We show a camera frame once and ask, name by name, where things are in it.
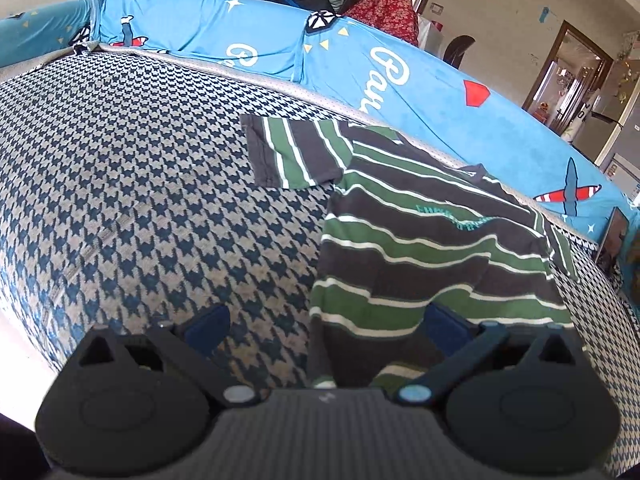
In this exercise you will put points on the green grey striped shirt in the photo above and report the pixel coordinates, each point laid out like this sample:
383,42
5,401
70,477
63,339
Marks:
425,240

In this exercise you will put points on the dark wooden chair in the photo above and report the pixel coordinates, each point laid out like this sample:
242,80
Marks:
457,50

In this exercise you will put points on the red floral cloth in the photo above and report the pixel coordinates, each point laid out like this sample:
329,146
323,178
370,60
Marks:
390,10

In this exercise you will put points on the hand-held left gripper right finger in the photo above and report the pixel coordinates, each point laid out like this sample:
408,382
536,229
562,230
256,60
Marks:
447,327

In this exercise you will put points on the white chest freezer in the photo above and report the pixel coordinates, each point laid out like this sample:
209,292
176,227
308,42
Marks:
625,175

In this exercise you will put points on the houndstooth bed mat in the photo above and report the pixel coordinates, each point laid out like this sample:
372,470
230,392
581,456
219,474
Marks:
125,185

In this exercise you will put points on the small blue wall sticker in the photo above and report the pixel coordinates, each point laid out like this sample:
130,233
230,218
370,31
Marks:
543,14

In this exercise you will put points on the white light switch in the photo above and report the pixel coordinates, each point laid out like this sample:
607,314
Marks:
438,9

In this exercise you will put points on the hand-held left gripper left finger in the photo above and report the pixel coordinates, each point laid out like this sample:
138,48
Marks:
207,327

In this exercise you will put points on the blue printed quilt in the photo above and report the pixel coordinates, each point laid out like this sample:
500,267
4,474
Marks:
425,90

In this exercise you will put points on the white tablecloth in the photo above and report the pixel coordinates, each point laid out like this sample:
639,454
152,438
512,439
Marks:
430,42

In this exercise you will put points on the grey refrigerator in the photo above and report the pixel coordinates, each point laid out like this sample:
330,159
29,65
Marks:
607,120

